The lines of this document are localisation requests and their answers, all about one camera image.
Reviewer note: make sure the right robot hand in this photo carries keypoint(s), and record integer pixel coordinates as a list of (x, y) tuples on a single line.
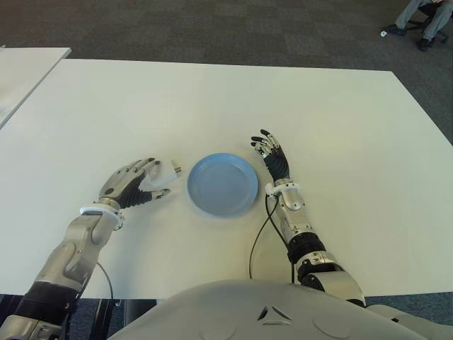
[(277, 164)]

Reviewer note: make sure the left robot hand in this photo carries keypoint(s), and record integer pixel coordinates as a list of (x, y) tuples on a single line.
[(122, 184)]

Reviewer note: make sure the white cube charger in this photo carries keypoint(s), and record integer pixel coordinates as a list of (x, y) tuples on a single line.
[(161, 177)]

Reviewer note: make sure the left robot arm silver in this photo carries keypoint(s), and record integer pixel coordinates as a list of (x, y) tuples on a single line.
[(67, 255)]

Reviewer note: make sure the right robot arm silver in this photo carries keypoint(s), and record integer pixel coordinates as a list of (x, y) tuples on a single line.
[(301, 223)]

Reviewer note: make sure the blue round plate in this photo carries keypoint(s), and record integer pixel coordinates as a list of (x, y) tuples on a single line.
[(223, 184)]

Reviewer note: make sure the white side table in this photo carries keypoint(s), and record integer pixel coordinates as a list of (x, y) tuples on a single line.
[(24, 74)]

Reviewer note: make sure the grey robot torso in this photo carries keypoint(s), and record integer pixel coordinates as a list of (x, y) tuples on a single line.
[(247, 311)]

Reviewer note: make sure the seated person grey trousers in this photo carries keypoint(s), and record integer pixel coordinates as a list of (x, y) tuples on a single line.
[(435, 21)]

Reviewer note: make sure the black table frame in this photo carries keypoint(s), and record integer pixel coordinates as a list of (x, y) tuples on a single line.
[(134, 310)]

